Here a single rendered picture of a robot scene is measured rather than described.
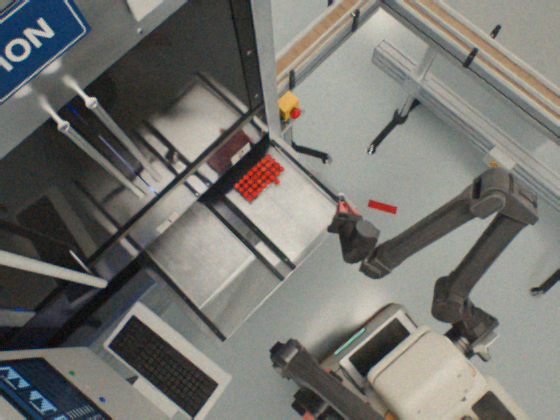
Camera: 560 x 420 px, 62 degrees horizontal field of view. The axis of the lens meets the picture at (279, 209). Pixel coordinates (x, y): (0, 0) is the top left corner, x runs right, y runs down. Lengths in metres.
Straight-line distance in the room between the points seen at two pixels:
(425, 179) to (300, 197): 1.19
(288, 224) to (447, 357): 0.76
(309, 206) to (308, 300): 0.92
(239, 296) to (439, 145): 1.63
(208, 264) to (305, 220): 0.38
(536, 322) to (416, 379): 1.68
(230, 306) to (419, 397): 0.75
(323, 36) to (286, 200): 0.65
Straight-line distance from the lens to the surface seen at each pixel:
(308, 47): 1.88
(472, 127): 2.33
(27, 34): 0.79
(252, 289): 1.67
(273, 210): 1.71
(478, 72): 2.03
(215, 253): 1.70
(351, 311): 2.55
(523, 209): 1.09
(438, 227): 1.15
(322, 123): 2.80
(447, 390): 1.23
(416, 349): 1.23
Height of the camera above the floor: 2.53
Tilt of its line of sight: 75 degrees down
